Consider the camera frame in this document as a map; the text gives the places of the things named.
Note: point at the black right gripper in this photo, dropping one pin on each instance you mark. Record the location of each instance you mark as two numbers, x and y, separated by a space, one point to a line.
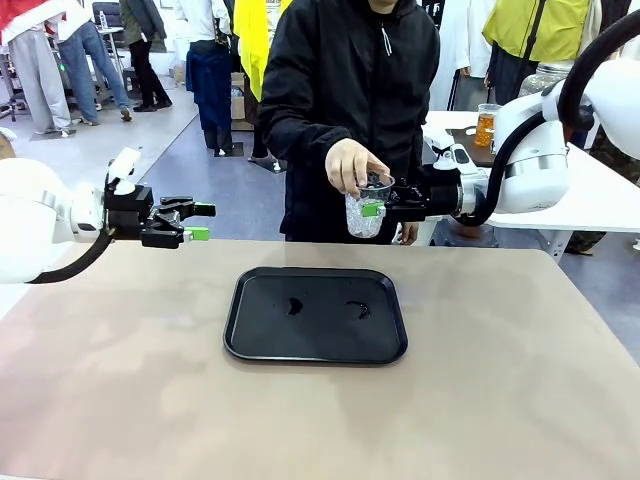
440 195

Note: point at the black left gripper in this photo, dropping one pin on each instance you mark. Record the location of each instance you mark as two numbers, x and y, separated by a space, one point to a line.
127 212

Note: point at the short clear iced cup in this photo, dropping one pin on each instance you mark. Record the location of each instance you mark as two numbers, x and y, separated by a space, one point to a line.
362 225

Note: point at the tall clear plastic cup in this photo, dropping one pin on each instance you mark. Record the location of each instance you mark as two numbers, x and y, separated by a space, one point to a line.
486 130

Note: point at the person's right forearm black sleeve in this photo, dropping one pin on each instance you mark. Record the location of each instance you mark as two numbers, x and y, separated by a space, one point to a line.
300 140

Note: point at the person's left forearm black sleeve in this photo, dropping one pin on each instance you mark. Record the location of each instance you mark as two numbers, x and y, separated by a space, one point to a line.
412 145

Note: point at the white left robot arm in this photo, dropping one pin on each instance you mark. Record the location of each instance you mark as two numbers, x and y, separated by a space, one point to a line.
25 215

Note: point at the glass drink dispenser jar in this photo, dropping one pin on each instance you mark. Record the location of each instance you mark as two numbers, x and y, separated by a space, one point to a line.
535 82

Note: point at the person's right hand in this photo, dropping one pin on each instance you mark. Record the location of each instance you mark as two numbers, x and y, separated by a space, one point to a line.
347 165

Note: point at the person's left hand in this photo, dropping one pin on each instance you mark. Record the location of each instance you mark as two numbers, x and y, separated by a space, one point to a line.
409 234

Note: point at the small black tray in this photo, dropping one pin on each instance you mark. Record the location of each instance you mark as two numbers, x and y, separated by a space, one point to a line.
475 155

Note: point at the person in black hoodie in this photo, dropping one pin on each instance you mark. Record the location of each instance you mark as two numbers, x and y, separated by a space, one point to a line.
350 75

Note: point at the cardboard box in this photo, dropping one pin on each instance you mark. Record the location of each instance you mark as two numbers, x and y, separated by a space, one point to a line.
242 105

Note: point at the mannequin white shirt navy skirt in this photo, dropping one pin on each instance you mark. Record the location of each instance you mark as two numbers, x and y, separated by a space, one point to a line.
210 80

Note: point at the large black serving tray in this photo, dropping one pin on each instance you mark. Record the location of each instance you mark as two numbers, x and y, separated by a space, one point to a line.
315 345

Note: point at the person in black clothes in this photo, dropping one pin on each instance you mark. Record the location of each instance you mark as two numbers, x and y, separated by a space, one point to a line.
147 60

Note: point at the mannequin white coat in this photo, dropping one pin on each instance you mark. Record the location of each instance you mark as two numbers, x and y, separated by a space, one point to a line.
455 40

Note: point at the person in blue jeans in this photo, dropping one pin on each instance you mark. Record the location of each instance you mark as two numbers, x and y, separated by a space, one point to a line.
90 65

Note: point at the yellow hanging garment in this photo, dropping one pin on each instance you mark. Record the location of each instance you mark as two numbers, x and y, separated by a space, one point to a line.
250 40

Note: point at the person red top grey trousers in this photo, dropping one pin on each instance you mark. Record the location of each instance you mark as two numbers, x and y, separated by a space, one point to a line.
35 75

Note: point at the white side table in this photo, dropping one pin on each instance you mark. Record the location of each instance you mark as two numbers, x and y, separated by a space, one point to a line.
600 200

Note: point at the mannequin yellow-green jacket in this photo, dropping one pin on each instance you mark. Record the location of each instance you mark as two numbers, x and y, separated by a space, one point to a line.
545 30

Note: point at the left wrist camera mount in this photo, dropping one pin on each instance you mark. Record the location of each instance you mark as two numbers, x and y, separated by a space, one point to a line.
122 170

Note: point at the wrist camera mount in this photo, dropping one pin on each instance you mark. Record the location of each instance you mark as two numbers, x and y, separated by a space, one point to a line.
452 156
122 170

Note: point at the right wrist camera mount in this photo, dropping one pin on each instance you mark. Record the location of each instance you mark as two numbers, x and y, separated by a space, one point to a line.
452 156

